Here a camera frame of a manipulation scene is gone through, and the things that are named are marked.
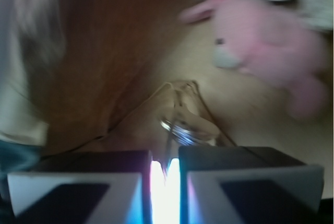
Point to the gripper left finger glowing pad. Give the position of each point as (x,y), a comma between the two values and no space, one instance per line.
(84,187)

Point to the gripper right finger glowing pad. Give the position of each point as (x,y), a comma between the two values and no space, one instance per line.
(247,185)

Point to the silver key bunch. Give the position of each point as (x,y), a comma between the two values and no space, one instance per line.
(177,133)

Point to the brown paper bag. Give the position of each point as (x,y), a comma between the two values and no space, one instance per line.
(80,60)

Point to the pink plush bunny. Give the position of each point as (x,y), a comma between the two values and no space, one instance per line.
(271,43)

